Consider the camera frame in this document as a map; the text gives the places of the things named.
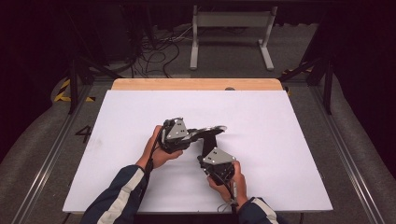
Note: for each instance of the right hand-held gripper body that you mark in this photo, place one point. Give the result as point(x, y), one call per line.
point(219, 158)

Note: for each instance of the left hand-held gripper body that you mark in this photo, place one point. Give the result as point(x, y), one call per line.
point(177, 130)

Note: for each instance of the black cloth object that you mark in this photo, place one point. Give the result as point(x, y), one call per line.
point(209, 143)

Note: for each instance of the person's left hand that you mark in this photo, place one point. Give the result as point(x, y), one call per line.
point(158, 157)

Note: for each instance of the person's right hand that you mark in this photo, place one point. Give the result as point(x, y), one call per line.
point(238, 186)

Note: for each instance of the white board sheet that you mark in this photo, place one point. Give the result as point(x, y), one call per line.
point(264, 124)

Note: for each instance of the yellow black floor tape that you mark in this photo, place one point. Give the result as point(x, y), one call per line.
point(62, 98)
point(288, 72)

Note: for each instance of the black metal stand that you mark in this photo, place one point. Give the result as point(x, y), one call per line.
point(73, 87)
point(327, 90)

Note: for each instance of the white metal stand frame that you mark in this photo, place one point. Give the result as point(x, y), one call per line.
point(232, 19)

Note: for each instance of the aluminium floor rail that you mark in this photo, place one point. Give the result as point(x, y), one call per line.
point(345, 146)
point(53, 155)

